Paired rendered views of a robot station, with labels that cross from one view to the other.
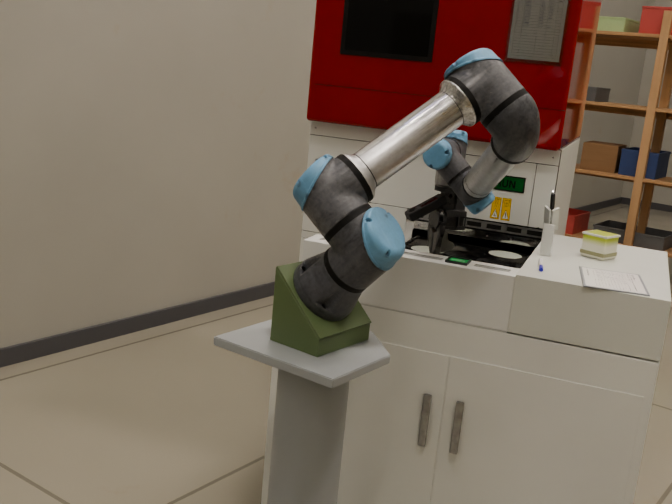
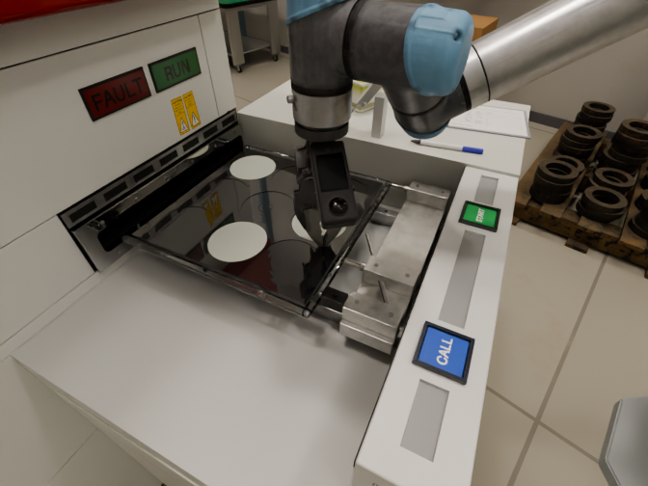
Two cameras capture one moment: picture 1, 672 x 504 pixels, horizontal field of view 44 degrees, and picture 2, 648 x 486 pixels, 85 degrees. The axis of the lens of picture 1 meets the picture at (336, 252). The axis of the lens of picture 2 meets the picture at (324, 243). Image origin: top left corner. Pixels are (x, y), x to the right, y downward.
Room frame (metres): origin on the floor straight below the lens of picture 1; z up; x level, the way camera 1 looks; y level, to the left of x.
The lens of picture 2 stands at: (2.22, 0.15, 1.31)
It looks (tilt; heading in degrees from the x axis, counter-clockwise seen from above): 43 degrees down; 277
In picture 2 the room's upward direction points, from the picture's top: straight up
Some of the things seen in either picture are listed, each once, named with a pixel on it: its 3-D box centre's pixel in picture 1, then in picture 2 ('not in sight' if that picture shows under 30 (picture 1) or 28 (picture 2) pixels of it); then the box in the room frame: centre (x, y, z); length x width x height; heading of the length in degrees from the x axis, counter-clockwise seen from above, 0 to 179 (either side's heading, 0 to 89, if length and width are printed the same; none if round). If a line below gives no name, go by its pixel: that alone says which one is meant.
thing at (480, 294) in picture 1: (406, 280); (452, 302); (2.07, -0.19, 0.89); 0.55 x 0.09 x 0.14; 71
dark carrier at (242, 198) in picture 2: (462, 255); (268, 207); (2.39, -0.37, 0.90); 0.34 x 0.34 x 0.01; 71
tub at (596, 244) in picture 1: (599, 245); (362, 91); (2.23, -0.71, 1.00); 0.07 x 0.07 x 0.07; 45
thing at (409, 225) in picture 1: (471, 243); (178, 185); (2.59, -0.43, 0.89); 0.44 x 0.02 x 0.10; 71
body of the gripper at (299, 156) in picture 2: (447, 208); (320, 158); (2.28, -0.30, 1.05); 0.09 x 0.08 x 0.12; 105
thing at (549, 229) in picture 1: (549, 229); (373, 102); (2.21, -0.56, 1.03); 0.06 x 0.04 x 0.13; 161
